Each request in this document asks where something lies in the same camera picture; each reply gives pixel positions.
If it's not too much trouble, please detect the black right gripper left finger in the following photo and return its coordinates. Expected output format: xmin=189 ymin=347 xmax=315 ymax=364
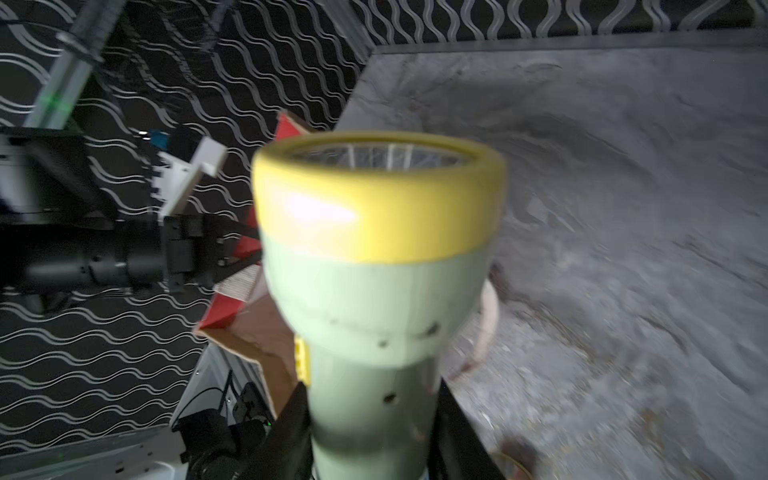
xmin=239 ymin=383 xmax=314 ymax=480

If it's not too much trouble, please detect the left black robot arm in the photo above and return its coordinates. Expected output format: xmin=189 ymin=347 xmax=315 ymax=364
xmin=1 ymin=127 xmax=262 ymax=313

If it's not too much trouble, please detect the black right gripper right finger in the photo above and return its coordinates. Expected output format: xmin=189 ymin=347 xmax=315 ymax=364
xmin=427 ymin=380 xmax=504 ymax=480

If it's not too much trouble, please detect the green flashlight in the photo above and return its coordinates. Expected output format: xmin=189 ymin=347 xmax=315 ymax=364
xmin=252 ymin=131 xmax=507 ymax=479

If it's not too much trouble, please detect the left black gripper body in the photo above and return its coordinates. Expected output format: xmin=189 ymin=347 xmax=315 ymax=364
xmin=160 ymin=214 xmax=262 ymax=291

